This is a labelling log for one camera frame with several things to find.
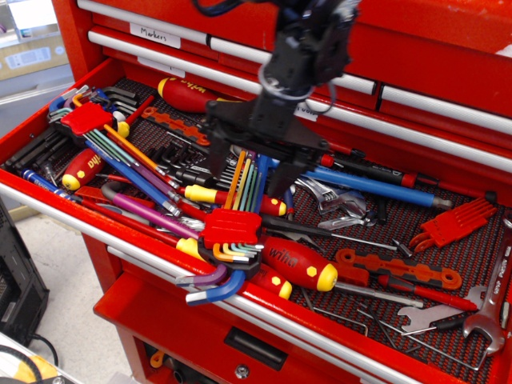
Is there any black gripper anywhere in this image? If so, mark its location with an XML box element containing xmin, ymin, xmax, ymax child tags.
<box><xmin>202</xmin><ymin>91</ymin><xmax>329</xmax><ymax>198</ymax></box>

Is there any rainbow allen key set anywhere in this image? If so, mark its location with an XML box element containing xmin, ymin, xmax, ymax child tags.
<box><xmin>175</xmin><ymin>150</ymin><xmax>263</xmax><ymax>306</ymax></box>
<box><xmin>47</xmin><ymin>86</ymin><xmax>182</xmax><ymax>217</ymax></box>

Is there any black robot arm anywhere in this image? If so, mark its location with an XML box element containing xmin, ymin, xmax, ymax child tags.
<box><xmin>202</xmin><ymin>1</ymin><xmax>358</xmax><ymax>197</ymax></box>

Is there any black Torx key set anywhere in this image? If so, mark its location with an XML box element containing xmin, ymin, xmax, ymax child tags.
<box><xmin>148</xmin><ymin>143</ymin><xmax>238</xmax><ymax>190</ymax></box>

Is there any orange black key holder back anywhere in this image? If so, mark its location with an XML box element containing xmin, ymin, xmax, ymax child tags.
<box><xmin>142</xmin><ymin>107</ymin><xmax>210</xmax><ymax>146</ymax></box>

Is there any long blue hex key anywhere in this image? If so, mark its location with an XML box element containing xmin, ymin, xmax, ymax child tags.
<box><xmin>233</xmin><ymin>147</ymin><xmax>454</xmax><ymax>211</ymax></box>

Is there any purple long hex key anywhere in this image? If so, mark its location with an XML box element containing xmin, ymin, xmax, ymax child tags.
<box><xmin>101</xmin><ymin>182</ymin><xmax>199</xmax><ymax>240</ymax></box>

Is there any black Allen key set left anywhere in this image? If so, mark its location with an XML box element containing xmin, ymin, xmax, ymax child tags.
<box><xmin>1</xmin><ymin>128</ymin><xmax>72</xmax><ymax>173</ymax></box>

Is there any red key holder right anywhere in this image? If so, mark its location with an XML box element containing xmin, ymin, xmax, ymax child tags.
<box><xmin>409</xmin><ymin>198</ymin><xmax>497</xmax><ymax>253</ymax></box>

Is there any loose thin hex key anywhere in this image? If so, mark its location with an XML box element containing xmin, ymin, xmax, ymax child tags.
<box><xmin>357</xmin><ymin>309</ymin><xmax>487</xmax><ymax>371</ymax></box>

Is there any red tool chest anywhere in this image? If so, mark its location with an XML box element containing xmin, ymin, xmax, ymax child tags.
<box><xmin>1</xmin><ymin>1</ymin><xmax>511</xmax><ymax>383</ymax></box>

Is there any white cutting tools label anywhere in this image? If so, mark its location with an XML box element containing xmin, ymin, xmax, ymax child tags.
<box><xmin>294</xmin><ymin>102</ymin><xmax>318</xmax><ymax>122</ymax></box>

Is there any large red Wiha screwdriver back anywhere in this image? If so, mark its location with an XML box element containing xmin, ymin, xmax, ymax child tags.
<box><xmin>156</xmin><ymin>77</ymin><xmax>366</xmax><ymax>158</ymax></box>

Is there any large red wiha screwdriver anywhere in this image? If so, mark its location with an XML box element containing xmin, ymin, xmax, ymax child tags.
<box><xmin>259</xmin><ymin>234</ymin><xmax>424</xmax><ymax>309</ymax></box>
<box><xmin>156</xmin><ymin>77</ymin><xmax>366</xmax><ymax>158</ymax></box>

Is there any large red Wiha screwdriver front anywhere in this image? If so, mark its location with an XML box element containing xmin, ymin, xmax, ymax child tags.
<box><xmin>259</xmin><ymin>234</ymin><xmax>424</xmax><ymax>309</ymax></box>

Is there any chrome adjustable wrench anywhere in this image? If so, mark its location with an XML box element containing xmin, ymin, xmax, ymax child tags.
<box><xmin>295</xmin><ymin>177</ymin><xmax>377</xmax><ymax>230</ymax></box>

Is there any slim red screwdriver front edge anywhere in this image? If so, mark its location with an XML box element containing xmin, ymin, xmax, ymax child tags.
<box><xmin>175</xmin><ymin>238</ymin><xmax>292</xmax><ymax>305</ymax></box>

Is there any white Markers label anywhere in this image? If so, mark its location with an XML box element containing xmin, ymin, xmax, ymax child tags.
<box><xmin>129</xmin><ymin>22</ymin><xmax>181</xmax><ymax>49</ymax></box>

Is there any black red precision screwdriver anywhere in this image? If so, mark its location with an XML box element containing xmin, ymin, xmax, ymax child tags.
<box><xmin>320</xmin><ymin>154</ymin><xmax>498</xmax><ymax>202</ymax></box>

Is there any small red Wiha screwdriver left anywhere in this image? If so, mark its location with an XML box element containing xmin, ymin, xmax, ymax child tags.
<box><xmin>62</xmin><ymin>148</ymin><xmax>106</xmax><ymax>191</ymax></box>

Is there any blue pen screwdriver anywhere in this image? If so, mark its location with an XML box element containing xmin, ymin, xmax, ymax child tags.
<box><xmin>21</xmin><ymin>169</ymin><xmax>73</xmax><ymax>201</ymax></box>

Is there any small red screwdriver right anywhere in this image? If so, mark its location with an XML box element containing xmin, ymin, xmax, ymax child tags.
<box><xmin>377</xmin><ymin>275</ymin><xmax>478</xmax><ymax>311</ymax></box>

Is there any flat thin steel spanner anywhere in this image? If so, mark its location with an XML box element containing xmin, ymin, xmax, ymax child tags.
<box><xmin>398</xmin><ymin>286</ymin><xmax>486</xmax><ymax>332</ymax></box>

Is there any black computer case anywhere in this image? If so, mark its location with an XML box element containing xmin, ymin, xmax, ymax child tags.
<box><xmin>1</xmin><ymin>205</ymin><xmax>50</xmax><ymax>346</ymax></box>

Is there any large chrome open-end wrench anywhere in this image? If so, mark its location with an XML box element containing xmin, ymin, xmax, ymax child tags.
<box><xmin>462</xmin><ymin>210</ymin><xmax>511</xmax><ymax>356</ymax></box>

